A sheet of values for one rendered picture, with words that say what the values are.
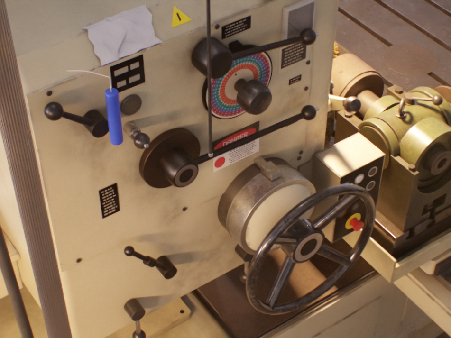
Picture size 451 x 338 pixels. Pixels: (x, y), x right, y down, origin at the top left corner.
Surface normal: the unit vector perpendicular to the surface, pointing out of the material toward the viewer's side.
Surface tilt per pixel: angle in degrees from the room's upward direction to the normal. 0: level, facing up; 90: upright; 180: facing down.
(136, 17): 50
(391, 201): 90
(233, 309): 0
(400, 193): 90
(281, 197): 60
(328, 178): 90
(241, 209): 55
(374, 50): 0
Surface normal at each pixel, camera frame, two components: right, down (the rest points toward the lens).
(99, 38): 0.36, 0.07
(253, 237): 0.08, 0.68
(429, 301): -0.82, 0.39
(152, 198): 0.57, 0.56
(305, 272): 0.00, -0.73
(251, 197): -0.48, -0.36
